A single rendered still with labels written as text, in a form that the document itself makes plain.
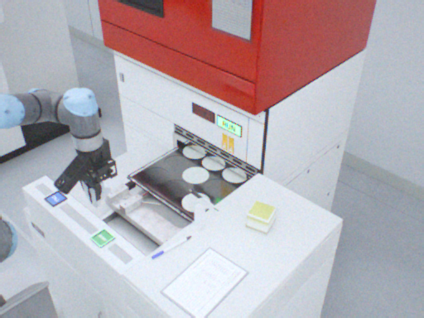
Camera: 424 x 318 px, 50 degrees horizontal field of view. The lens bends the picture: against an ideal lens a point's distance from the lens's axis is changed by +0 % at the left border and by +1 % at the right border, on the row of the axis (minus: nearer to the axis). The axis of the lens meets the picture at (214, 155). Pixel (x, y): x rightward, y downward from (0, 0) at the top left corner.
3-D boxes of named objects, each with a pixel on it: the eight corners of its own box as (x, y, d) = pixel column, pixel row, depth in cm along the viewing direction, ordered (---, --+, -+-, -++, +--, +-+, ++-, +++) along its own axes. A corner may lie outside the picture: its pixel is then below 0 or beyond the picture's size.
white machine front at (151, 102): (127, 120, 219) (117, 41, 195) (261, 199, 176) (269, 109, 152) (122, 122, 218) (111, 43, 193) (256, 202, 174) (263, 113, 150)
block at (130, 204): (137, 198, 166) (137, 192, 164) (143, 203, 164) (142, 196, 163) (119, 209, 162) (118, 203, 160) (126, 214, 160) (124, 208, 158)
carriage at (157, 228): (122, 193, 173) (122, 187, 171) (191, 243, 153) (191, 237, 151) (105, 204, 168) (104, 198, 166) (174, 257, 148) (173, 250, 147)
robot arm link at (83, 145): (82, 142, 113) (64, 130, 117) (84, 157, 116) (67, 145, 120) (107, 131, 117) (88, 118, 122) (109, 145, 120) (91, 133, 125)
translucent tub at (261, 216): (254, 214, 148) (255, 199, 144) (276, 222, 145) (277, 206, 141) (244, 228, 143) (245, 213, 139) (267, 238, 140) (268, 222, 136)
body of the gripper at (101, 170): (118, 177, 128) (113, 142, 121) (93, 192, 123) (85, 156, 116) (102, 166, 132) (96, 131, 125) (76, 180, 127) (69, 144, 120)
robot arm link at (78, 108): (71, 82, 115) (101, 89, 113) (79, 119, 121) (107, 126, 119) (52, 97, 109) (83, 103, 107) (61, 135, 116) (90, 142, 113)
